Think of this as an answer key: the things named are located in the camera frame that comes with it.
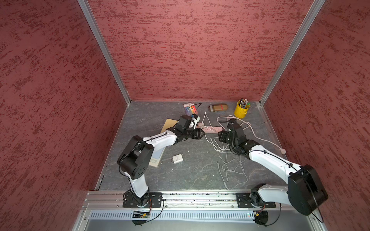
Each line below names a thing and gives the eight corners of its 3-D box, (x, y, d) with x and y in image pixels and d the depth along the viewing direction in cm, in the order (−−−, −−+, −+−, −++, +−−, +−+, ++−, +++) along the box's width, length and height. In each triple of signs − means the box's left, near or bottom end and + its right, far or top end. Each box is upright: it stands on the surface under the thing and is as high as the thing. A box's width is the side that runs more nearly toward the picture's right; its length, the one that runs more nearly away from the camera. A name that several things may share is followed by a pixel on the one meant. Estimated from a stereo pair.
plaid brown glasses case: (208, 111, 116) (209, 109, 114) (208, 106, 120) (208, 104, 118) (227, 111, 116) (228, 109, 114) (226, 106, 120) (227, 104, 118)
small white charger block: (174, 164, 88) (174, 162, 86) (172, 158, 91) (172, 156, 89) (183, 160, 90) (183, 159, 88) (181, 154, 92) (181, 153, 90)
